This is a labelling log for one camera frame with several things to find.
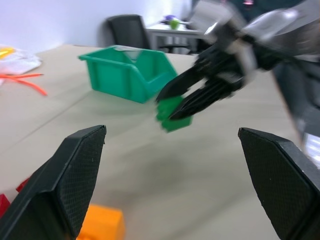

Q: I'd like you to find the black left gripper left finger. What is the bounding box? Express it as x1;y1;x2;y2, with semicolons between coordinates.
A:
0;124;107;240

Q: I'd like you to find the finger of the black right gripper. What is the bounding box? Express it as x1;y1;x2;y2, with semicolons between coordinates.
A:
169;76;245;121
155;66;209;103

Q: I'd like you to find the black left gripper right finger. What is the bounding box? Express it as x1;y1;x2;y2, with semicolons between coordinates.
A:
238;127;320;240

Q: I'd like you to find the green toy block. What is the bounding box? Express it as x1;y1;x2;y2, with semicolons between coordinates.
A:
155;96;194;133

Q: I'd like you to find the red toy block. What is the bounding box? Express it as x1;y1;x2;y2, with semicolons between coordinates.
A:
0;193;11;219
15;177;31;193

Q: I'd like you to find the orange toy block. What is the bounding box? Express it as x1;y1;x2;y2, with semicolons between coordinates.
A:
76;204;126;240

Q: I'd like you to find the teal plastic bin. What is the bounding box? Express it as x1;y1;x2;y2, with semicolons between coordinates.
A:
77;44;179;104

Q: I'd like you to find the white side table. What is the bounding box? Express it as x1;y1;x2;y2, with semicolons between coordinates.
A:
146;21;208;55

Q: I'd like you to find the black office chair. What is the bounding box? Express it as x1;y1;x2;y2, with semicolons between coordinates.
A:
106;14;151;51

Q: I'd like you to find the white plastic bag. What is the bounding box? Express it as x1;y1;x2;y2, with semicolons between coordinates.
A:
0;44;42;86

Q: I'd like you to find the yellow flat item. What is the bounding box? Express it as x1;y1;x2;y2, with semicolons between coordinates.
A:
0;47;16;60

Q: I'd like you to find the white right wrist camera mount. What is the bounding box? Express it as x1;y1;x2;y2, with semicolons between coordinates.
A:
203;18;260;81

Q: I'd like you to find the orange cord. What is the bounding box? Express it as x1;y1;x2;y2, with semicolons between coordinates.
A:
0;72;48;97

